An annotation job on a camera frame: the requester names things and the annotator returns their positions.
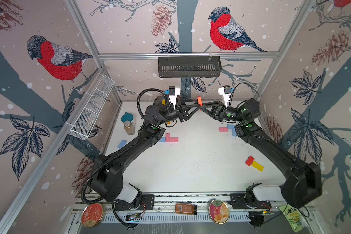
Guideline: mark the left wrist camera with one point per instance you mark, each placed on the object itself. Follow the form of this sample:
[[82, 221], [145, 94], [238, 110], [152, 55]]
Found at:
[[172, 93]]

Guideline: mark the red round tin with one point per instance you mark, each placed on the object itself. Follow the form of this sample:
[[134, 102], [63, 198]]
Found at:
[[93, 215]]

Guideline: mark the pink round cup lid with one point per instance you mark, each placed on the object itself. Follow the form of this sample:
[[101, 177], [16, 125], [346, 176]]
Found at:
[[219, 211]]

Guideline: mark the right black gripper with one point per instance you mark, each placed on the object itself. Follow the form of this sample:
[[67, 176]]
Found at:
[[221, 113]]

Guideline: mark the black hanging shelf basket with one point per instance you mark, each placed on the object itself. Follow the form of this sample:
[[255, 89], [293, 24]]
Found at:
[[189, 67]]

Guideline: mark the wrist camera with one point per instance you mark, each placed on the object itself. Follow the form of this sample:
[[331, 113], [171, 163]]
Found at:
[[225, 91], [172, 93]]

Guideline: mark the blue block table edge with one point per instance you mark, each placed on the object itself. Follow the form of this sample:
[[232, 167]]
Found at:
[[122, 144]]

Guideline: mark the white wire basket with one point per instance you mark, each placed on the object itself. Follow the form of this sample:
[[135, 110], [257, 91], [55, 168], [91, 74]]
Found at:
[[83, 127]]

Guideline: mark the brown spice jar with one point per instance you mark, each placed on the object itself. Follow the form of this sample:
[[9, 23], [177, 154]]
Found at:
[[129, 127]]

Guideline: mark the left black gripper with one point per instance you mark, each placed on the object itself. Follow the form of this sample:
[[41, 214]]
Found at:
[[180, 115]]

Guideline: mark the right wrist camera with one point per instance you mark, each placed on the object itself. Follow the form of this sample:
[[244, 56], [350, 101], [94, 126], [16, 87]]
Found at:
[[225, 91]]

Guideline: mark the blue block right cluster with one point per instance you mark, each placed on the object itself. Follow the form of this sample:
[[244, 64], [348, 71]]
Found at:
[[230, 126]]

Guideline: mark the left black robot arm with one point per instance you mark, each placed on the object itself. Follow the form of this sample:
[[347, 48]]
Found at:
[[106, 179]]

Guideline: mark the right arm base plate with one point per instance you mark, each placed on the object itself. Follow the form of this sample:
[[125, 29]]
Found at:
[[238, 201]]

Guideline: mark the green snack packet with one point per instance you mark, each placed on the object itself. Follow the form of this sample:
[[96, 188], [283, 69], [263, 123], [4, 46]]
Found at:
[[294, 217]]

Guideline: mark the pink block right cluster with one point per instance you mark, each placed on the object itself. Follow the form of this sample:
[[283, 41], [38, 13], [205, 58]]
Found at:
[[223, 129]]

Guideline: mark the brown packet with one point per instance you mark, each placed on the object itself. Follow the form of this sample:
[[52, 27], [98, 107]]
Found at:
[[186, 208]]

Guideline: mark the red block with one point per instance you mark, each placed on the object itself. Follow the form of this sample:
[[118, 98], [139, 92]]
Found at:
[[249, 161], [200, 100]]

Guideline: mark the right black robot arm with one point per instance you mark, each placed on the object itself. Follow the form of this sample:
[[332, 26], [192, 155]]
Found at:
[[303, 180]]

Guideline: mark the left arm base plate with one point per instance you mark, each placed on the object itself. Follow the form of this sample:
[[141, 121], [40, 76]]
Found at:
[[140, 203]]

